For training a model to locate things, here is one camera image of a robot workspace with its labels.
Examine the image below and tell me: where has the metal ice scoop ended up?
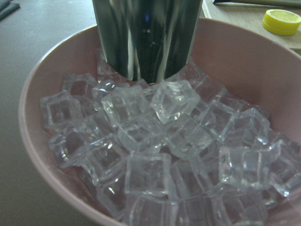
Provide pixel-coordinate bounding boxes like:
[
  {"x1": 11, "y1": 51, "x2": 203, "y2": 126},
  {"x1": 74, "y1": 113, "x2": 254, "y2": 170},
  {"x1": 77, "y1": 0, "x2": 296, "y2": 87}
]
[{"x1": 93, "y1": 0, "x2": 202, "y2": 83}]

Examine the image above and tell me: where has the wooden cutting board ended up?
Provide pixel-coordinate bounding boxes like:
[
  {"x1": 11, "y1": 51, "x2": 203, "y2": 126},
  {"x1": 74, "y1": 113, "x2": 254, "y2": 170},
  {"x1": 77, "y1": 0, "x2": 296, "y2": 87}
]
[{"x1": 202, "y1": 0, "x2": 301, "y2": 54}]

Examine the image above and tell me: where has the clear ice cubes pile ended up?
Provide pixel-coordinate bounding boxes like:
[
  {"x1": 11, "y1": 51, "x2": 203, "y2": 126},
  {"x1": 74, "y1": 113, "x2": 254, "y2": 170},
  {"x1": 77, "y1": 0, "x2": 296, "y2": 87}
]
[{"x1": 40, "y1": 51, "x2": 301, "y2": 226}]

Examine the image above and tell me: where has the pink bowl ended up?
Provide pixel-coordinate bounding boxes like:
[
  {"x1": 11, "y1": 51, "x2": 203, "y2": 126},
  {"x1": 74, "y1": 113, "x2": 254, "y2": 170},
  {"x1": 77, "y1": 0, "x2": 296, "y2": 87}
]
[{"x1": 19, "y1": 18, "x2": 301, "y2": 226}]

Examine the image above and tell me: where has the yellow lemon half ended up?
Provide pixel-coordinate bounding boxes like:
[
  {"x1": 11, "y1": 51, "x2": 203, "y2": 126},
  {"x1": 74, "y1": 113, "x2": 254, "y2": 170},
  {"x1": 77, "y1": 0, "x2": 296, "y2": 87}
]
[{"x1": 262, "y1": 9, "x2": 301, "y2": 36}]

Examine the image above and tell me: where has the dark grey folded cloth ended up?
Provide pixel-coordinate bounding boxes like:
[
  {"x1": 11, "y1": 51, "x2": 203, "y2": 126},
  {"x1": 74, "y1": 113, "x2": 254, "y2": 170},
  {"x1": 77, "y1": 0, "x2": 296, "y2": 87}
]
[{"x1": 0, "y1": 0, "x2": 20, "y2": 20}]

